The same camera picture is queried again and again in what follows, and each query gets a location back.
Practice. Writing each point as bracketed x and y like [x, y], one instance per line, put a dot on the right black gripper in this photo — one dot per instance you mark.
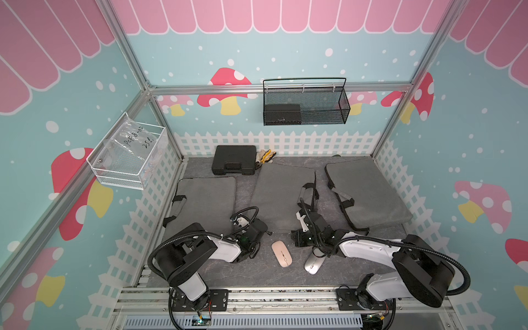
[298, 233]

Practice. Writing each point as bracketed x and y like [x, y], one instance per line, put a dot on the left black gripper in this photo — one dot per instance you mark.
[252, 221]

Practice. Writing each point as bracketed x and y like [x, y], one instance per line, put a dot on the pink mouse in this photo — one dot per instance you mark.
[282, 254]

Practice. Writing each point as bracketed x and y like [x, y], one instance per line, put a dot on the grey laptop bag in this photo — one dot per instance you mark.
[278, 193]
[365, 198]
[209, 202]

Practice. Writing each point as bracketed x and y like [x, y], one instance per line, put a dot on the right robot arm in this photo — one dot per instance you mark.
[418, 271]

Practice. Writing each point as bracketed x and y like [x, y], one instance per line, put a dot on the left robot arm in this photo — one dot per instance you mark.
[178, 259]

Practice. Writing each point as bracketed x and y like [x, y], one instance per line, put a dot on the silver mouse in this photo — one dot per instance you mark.
[315, 261]

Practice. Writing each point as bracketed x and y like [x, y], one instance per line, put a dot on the clear plastic bag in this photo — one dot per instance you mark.
[133, 149]

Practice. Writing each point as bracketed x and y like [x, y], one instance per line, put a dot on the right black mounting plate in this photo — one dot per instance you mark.
[348, 299]

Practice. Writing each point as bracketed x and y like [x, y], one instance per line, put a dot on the black mounting plate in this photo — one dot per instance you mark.
[348, 299]
[211, 301]

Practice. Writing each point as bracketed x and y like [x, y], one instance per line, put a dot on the black plastic tool case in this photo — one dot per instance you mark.
[234, 159]

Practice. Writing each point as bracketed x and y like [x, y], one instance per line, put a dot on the yellow black pliers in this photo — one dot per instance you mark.
[264, 156]

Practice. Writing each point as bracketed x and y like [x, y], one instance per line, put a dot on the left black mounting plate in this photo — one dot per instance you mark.
[211, 301]

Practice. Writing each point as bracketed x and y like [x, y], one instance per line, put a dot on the black box in basket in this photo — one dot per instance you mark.
[282, 114]

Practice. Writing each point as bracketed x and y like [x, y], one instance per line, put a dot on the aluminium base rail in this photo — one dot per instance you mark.
[241, 301]

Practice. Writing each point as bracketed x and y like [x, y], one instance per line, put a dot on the black wire mesh basket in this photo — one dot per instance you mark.
[323, 101]

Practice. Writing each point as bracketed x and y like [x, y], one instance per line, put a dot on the white wire basket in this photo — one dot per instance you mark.
[118, 179]

